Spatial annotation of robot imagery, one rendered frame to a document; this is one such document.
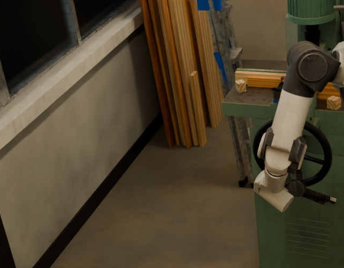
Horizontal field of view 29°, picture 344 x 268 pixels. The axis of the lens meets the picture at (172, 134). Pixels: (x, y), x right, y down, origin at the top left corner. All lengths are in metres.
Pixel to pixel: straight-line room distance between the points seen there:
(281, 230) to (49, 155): 1.17
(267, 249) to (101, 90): 1.34
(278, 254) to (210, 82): 1.60
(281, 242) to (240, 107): 0.64
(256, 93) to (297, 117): 0.81
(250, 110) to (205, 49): 1.59
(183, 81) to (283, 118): 2.15
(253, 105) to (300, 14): 0.39
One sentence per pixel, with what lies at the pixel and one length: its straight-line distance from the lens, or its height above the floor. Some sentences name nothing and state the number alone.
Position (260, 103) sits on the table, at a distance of 2.60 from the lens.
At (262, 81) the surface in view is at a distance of 2.71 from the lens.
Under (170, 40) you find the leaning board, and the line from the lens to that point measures 3.86.
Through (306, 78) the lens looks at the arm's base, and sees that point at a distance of 1.81.
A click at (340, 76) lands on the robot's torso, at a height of 1.27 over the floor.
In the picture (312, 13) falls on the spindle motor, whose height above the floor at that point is 1.24.
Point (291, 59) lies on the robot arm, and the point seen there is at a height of 1.32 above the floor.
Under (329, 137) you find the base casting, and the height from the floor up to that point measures 0.79.
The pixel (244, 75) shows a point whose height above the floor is 0.94.
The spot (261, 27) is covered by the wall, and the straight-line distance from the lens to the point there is 5.22.
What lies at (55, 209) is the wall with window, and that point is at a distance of 3.39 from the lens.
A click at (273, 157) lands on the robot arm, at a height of 1.05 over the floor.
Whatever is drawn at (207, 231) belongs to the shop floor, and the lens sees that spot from 3.43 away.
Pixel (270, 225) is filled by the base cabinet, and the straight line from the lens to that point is 2.88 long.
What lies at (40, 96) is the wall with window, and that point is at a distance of 3.08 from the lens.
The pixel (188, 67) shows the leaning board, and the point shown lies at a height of 0.51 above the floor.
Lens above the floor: 2.05
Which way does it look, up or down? 28 degrees down
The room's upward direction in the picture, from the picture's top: 8 degrees counter-clockwise
